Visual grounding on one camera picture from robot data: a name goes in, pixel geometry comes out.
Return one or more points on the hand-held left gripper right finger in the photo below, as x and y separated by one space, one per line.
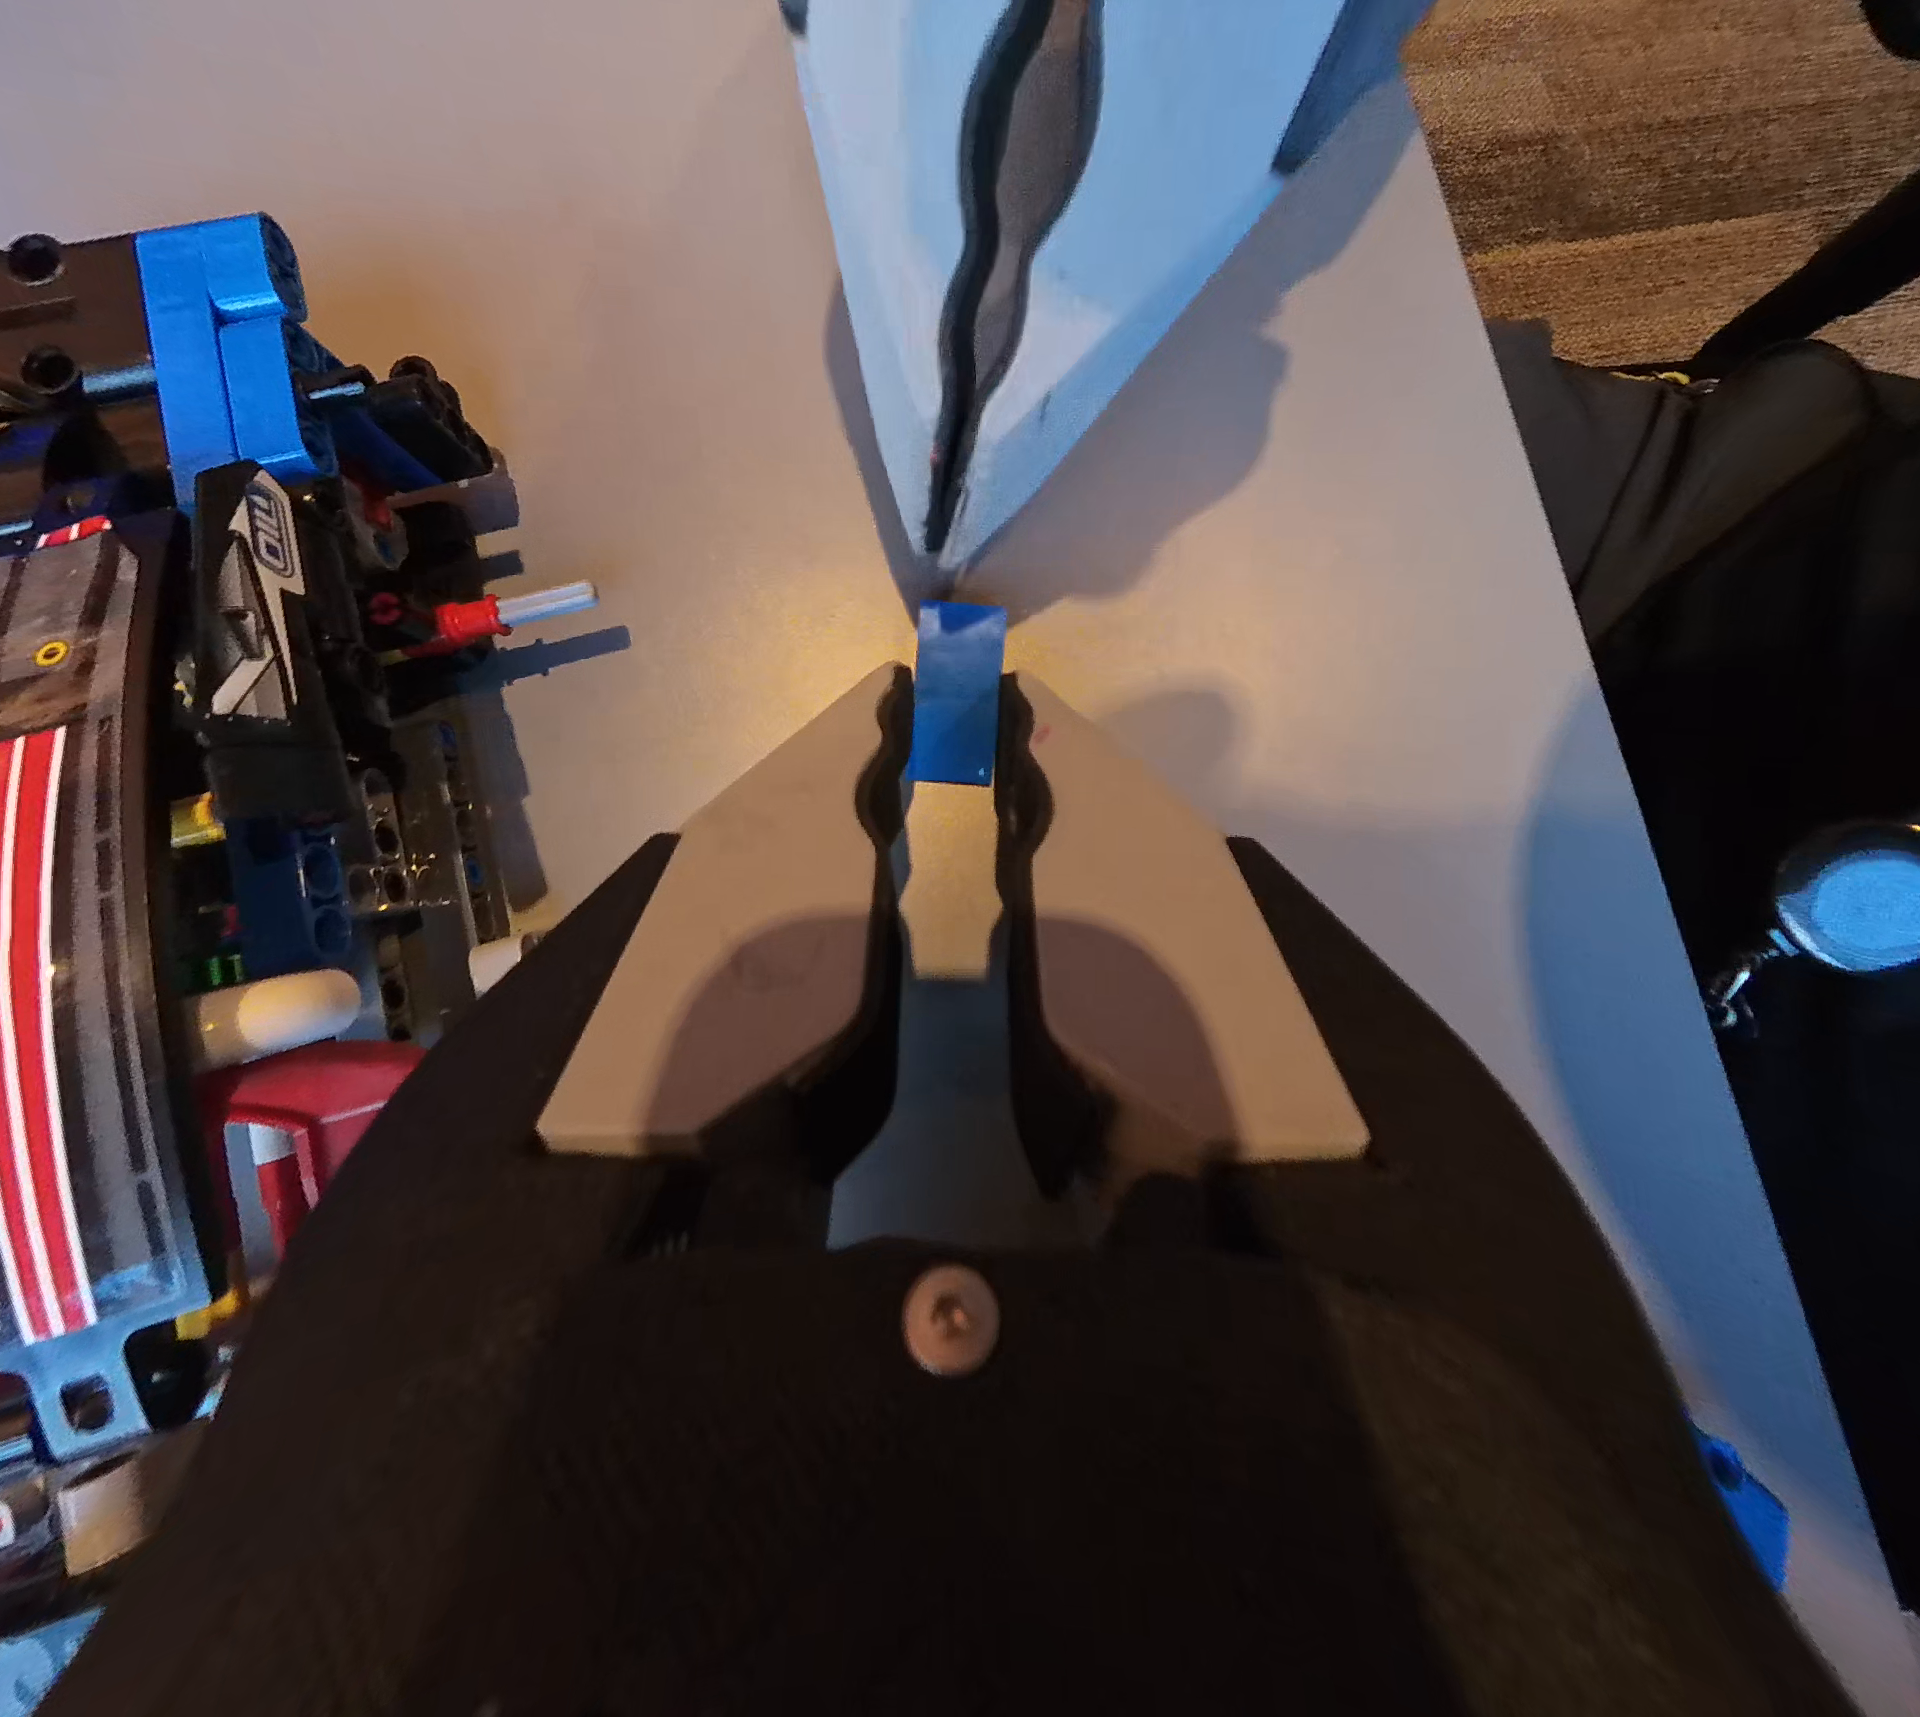
1201 983

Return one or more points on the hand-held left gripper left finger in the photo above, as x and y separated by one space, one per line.
705 968

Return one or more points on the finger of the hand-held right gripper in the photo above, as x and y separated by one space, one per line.
1231 23
901 23

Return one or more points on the blue smooth tile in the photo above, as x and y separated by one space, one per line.
957 698

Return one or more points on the grey desk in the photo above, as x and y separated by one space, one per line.
601 172

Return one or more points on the black toy brick race car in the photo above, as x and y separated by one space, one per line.
105 848

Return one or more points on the round dark knob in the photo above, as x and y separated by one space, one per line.
1853 900

